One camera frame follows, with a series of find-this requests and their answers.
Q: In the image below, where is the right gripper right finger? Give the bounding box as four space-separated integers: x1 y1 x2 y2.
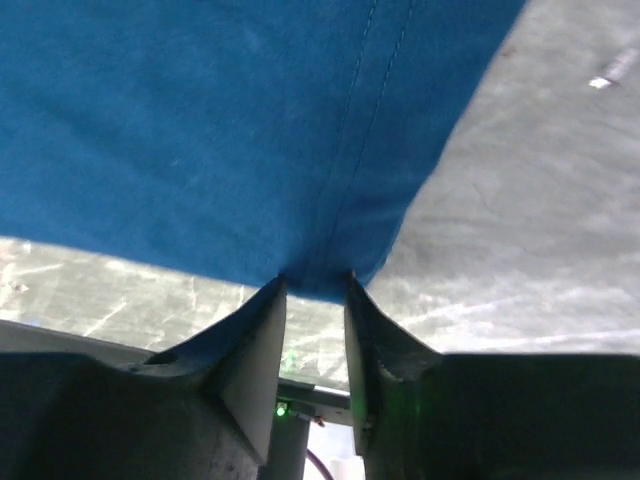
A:
344 276 639 479

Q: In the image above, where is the black base beam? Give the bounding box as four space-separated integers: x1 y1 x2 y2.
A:
258 379 353 479

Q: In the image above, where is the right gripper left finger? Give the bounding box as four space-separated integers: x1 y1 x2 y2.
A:
1 277 286 479

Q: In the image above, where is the blue t shirt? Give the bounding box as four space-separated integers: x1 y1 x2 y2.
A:
1 1 524 302

